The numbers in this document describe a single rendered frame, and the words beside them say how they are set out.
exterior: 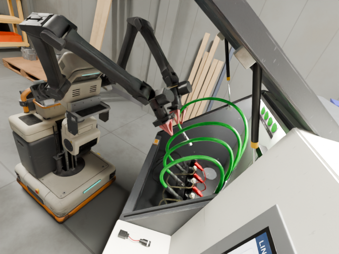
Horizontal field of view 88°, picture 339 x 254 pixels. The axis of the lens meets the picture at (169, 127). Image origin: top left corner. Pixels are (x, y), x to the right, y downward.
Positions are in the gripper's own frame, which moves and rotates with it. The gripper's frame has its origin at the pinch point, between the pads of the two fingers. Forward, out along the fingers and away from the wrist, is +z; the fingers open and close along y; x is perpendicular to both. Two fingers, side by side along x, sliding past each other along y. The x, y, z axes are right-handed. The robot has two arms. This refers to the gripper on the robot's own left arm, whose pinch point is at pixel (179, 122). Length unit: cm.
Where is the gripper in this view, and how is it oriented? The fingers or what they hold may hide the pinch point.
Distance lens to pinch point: 98.3
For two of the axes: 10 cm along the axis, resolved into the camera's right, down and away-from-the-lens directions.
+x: -6.9, 1.9, 6.9
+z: 1.4, 9.8, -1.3
